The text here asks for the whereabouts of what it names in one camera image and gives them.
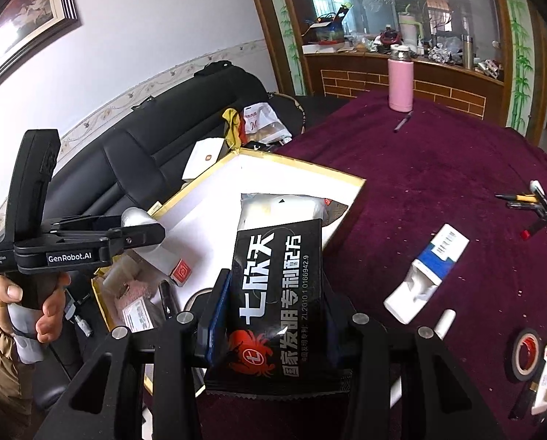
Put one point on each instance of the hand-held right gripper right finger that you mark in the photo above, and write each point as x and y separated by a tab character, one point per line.
347	343

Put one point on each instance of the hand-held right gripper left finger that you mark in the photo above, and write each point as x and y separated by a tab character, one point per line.
214	325

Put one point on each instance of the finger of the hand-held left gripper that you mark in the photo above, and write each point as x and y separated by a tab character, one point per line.
140	238
81	225

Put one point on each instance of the red adhesive box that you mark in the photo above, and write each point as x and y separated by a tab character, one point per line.
182	275

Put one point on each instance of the black sachet pouch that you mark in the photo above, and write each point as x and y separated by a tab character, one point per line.
278	293

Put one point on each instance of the white marker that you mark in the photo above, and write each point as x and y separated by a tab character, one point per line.
445	323

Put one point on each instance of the white gold-rimmed box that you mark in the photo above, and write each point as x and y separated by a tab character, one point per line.
278	178

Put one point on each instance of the black tape roll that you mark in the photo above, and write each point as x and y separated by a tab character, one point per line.
518	353

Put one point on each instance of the person's left hand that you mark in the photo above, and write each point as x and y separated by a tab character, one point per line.
53	305

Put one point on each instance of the grey tape roll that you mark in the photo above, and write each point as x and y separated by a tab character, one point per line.
195	294

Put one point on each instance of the pink packet with label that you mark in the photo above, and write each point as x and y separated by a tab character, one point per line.
127	298

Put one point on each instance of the white flat box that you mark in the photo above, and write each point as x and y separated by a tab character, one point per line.
204	158

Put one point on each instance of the black leather sofa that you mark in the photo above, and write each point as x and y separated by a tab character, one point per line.
163	114

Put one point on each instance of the yellow cloth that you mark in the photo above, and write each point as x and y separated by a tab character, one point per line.
231	128

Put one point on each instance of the white snack bag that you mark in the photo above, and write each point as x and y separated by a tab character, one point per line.
264	121

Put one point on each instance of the purple velvet tablecloth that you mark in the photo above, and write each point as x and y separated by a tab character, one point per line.
438	169

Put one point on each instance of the red capped pen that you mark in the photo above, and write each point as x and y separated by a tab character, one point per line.
525	233

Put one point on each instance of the silver black pen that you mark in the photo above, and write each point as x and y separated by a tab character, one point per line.
525	205

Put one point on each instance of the grey pen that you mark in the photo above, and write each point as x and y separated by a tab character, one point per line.
402	122

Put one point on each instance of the pink bottle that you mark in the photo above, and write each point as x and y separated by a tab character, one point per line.
401	82

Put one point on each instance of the wooden brick-pattern counter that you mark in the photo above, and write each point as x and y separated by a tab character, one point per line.
369	73

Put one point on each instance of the small glass fish tank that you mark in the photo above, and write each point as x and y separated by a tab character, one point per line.
331	33

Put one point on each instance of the red black pot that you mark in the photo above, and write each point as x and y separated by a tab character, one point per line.
390	36

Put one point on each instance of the steel thermos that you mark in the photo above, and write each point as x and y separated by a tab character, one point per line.
467	52

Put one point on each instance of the white tumbler with green lid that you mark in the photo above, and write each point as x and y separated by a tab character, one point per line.
410	30

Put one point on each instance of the framed wall picture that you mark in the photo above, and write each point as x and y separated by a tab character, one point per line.
21	13

